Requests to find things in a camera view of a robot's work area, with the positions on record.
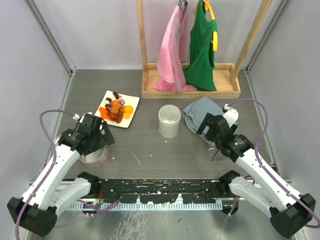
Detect pink metal bowl container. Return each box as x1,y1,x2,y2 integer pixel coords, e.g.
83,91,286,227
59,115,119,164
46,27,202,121
79,147,109,166

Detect blue denim shorts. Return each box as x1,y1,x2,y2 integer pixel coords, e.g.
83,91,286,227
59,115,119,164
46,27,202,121
181,95,238,148

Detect metal tongs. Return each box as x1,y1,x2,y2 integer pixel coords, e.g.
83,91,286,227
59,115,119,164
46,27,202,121
212,151,225,162

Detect tall white cylinder container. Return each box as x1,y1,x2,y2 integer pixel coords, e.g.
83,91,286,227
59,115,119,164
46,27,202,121
158,104,181,138

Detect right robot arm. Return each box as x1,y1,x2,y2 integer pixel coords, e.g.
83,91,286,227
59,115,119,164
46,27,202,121
197,110,316,239

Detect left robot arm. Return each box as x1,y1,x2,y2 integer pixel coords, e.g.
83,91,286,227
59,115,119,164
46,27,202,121
7,112,115,240

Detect white square plate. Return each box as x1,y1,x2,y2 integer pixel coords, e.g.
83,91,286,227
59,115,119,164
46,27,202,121
94,90,140,129

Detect flat metal inner lid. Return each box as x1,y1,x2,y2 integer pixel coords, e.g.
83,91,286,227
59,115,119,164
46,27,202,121
51,135,61,154

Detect green hanging tank top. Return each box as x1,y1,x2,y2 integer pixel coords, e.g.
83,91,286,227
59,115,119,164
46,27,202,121
183,15,217,92

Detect wooden clothes rack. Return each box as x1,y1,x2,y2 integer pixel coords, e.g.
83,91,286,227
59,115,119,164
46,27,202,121
136,0,272,99

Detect pink hanging shirt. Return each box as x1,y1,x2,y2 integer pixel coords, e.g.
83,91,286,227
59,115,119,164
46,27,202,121
153,5,197,93

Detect yellow clothes hanger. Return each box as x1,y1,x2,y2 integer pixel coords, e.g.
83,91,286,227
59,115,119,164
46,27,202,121
195,0,218,52

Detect grey clothes hanger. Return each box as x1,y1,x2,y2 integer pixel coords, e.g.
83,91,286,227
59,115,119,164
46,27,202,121
177,0,188,11

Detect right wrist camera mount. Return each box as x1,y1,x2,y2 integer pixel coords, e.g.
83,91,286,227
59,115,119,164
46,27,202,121
222,104,239,127

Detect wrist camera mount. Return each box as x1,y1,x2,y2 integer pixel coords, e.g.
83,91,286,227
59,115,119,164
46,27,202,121
222,104,239,127
72,113,85,124

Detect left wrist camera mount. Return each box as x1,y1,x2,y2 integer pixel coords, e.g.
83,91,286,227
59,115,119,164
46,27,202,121
72,113,85,124

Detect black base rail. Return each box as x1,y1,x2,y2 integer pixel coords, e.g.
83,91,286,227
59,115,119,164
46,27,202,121
84,178,235,204

